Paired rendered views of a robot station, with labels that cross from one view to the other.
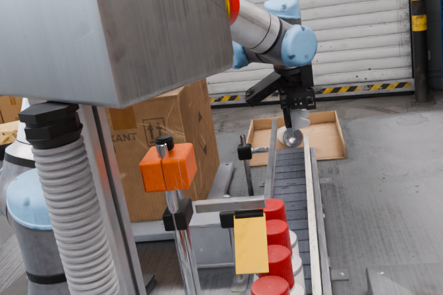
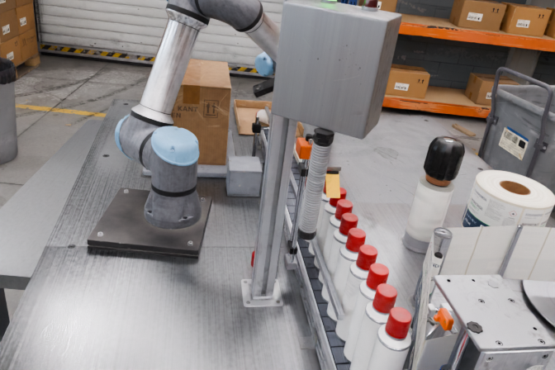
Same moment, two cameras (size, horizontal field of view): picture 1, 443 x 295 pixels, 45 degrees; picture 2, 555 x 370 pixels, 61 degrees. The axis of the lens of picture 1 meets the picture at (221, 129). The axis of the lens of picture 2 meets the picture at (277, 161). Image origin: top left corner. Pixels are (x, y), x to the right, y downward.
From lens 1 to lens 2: 0.60 m
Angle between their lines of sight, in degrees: 22
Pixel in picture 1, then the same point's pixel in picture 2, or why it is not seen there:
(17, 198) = (165, 145)
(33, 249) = (169, 176)
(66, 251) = (315, 182)
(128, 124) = (194, 101)
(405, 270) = (356, 205)
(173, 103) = (226, 92)
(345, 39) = not seen: hidden behind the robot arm
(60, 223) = (317, 172)
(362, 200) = not seen: hidden behind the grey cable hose
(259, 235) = (336, 182)
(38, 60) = (324, 114)
